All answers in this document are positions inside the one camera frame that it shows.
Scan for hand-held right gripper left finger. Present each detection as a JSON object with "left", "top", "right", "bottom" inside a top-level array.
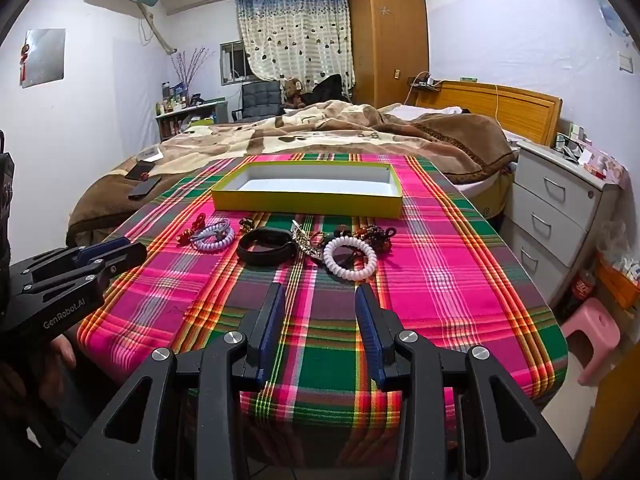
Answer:
[{"left": 70, "top": 282, "right": 288, "bottom": 480}]

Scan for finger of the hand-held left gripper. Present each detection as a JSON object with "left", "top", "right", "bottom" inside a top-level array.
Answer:
[
  {"left": 9, "top": 236, "right": 132, "bottom": 282},
  {"left": 22, "top": 243, "right": 149, "bottom": 311}
]

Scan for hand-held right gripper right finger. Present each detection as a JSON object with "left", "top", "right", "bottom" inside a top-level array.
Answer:
[{"left": 354, "top": 282, "right": 583, "bottom": 480}]

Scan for black wristband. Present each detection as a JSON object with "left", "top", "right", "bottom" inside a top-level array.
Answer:
[{"left": 236, "top": 226, "right": 301, "bottom": 267}]

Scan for pale pink spiral hair tie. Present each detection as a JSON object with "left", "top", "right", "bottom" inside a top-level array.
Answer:
[{"left": 322, "top": 236, "right": 378, "bottom": 282}]

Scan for lilac spiral hair tie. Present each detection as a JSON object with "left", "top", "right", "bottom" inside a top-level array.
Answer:
[{"left": 192, "top": 222, "right": 236, "bottom": 253}]

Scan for grey elastic hair tie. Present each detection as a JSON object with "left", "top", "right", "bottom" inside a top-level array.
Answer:
[{"left": 196, "top": 219, "right": 233, "bottom": 241}]

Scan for rhinestone hair clip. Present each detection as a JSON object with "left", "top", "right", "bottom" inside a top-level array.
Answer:
[{"left": 291, "top": 220, "right": 323, "bottom": 263}]

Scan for brown beaded hair tie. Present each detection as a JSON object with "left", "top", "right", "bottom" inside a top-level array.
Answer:
[{"left": 350, "top": 225, "right": 398, "bottom": 253}]

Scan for yellow-green shallow box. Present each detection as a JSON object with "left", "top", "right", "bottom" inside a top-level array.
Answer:
[{"left": 210, "top": 161, "right": 404, "bottom": 220}]

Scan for person's left hand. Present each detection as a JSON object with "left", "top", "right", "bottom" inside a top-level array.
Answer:
[{"left": 47, "top": 334, "right": 77, "bottom": 370}]

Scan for plain black phone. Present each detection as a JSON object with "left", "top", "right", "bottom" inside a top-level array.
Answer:
[{"left": 127, "top": 176, "right": 162, "bottom": 200}]

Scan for pink green plaid tablecloth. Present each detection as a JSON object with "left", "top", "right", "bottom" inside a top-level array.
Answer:
[{"left": 75, "top": 152, "right": 568, "bottom": 456}]

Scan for black phone with red charm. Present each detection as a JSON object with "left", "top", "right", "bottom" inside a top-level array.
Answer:
[{"left": 125, "top": 161, "right": 156, "bottom": 182}]

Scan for desk with shelves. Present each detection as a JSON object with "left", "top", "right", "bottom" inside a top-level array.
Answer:
[{"left": 155, "top": 97, "right": 228, "bottom": 142}]

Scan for row of bottles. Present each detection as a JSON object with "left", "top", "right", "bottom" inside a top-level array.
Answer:
[{"left": 156, "top": 80, "right": 202, "bottom": 113}]

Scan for purple branches in vase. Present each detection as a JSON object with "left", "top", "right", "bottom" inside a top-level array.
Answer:
[{"left": 170, "top": 46, "right": 216, "bottom": 98}]

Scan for brown cream blanket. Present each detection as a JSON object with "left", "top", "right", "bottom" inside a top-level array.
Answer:
[{"left": 67, "top": 100, "right": 516, "bottom": 246}]

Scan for black office chair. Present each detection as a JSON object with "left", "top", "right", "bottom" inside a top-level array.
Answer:
[{"left": 232, "top": 81, "right": 286, "bottom": 122}]

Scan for window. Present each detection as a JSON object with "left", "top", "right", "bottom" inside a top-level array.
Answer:
[{"left": 219, "top": 40, "right": 253, "bottom": 86}]

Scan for cola bottle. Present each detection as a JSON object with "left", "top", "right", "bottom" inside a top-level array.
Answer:
[{"left": 567, "top": 270, "right": 597, "bottom": 318}]

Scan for air conditioner pipe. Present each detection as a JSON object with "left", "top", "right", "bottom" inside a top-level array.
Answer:
[{"left": 137, "top": 2, "right": 179, "bottom": 56}]

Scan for pink plastic stool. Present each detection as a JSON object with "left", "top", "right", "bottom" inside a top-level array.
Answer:
[{"left": 560, "top": 297, "right": 622, "bottom": 386}]

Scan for grey nightstand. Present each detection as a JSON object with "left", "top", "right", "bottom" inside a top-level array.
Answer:
[{"left": 497, "top": 140, "right": 621, "bottom": 308}]

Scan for brown teddy bear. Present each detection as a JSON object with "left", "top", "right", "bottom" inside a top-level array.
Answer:
[{"left": 280, "top": 77, "right": 307, "bottom": 110}]

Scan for white pillow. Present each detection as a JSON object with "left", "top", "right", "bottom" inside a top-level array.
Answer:
[{"left": 380, "top": 104, "right": 463, "bottom": 121}]

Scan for black bag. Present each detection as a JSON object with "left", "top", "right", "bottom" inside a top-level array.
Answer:
[{"left": 302, "top": 74, "right": 352, "bottom": 106}]

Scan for orange storage box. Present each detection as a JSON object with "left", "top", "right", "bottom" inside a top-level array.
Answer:
[{"left": 595, "top": 252, "right": 640, "bottom": 311}]

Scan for wooden furniture panel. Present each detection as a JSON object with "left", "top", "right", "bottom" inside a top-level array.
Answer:
[{"left": 575, "top": 352, "right": 640, "bottom": 466}]

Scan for bedside shelf with power strip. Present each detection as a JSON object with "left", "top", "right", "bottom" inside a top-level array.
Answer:
[{"left": 407, "top": 72, "right": 441, "bottom": 92}]

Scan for clear plastic bag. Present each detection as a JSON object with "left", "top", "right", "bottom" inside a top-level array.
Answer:
[{"left": 595, "top": 220, "right": 632, "bottom": 262}]

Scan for heart print curtain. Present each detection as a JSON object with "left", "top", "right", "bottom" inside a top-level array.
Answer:
[{"left": 236, "top": 0, "right": 356, "bottom": 95}]

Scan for wooden bed headboard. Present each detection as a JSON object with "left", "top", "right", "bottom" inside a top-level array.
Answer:
[{"left": 415, "top": 79, "right": 563, "bottom": 148}]

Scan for clutter on nightstand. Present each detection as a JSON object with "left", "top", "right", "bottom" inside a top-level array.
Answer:
[{"left": 555, "top": 122, "right": 627, "bottom": 181}]

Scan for wooden wardrobe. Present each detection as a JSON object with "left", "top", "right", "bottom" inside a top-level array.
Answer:
[{"left": 348, "top": 0, "right": 431, "bottom": 108}]

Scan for reflective wall sheet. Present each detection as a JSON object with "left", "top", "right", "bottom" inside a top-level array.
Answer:
[{"left": 20, "top": 29, "right": 67, "bottom": 89}]

